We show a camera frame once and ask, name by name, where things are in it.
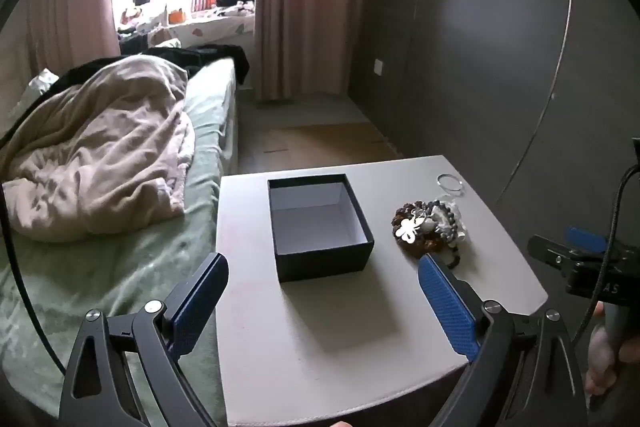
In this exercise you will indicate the thin silver bangle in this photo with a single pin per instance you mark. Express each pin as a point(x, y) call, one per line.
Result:
point(461, 192)
point(439, 181)

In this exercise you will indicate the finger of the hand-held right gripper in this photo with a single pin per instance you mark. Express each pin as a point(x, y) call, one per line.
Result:
point(550, 252)
point(587, 239)

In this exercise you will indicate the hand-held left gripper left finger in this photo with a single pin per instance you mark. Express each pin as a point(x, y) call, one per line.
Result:
point(200, 302)

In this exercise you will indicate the grey door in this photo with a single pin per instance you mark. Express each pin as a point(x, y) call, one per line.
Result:
point(600, 82)

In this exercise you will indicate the black gift box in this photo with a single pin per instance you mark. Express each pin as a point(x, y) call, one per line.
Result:
point(325, 264)

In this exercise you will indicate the pink striped curtain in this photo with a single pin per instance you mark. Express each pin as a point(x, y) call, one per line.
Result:
point(305, 2)

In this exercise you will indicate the person's right hand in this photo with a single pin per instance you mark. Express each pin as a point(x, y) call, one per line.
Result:
point(600, 362)

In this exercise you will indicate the beige crumpled blanket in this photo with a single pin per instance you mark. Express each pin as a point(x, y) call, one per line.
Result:
point(100, 147)

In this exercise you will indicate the black clothes heap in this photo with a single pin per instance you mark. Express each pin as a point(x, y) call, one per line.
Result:
point(200, 54)

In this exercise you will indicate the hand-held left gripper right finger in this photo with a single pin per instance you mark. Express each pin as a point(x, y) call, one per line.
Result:
point(447, 307)

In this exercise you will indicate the bed with green sheet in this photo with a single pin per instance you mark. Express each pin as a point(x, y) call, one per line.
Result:
point(150, 267)

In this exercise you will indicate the white wall socket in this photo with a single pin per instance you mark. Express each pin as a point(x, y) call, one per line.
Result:
point(378, 67)

